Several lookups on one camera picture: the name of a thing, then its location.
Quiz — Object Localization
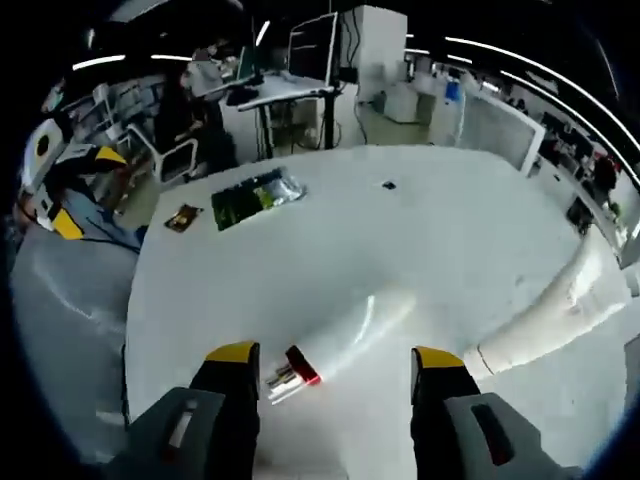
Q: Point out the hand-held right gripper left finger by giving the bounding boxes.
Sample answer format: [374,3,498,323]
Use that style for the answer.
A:
[107,341,261,480]

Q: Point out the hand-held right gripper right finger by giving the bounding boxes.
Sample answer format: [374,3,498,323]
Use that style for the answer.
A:
[409,345,584,480]

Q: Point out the white skincare bottle red collar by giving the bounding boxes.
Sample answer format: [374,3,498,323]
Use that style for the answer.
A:
[264,292,416,404]

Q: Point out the white skincare tube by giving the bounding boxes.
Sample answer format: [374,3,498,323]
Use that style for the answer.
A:
[462,272,632,384]

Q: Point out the green and white packet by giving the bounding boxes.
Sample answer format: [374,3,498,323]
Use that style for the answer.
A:
[209,168,307,232]

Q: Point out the person's blue trousers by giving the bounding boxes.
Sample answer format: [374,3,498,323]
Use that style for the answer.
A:
[64,192,141,249]

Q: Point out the white office chair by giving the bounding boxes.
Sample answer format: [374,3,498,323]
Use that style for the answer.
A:
[124,124,201,184]

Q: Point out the gold foil packet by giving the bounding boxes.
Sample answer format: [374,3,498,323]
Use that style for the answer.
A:
[163,203,205,235]

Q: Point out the white standing desk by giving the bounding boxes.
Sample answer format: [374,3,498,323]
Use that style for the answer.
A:
[237,74,336,151]

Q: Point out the black computer monitor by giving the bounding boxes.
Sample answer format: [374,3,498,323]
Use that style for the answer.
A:
[287,12,341,87]

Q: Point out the white framed partition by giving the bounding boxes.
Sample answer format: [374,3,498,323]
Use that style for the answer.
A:
[464,94,546,176]

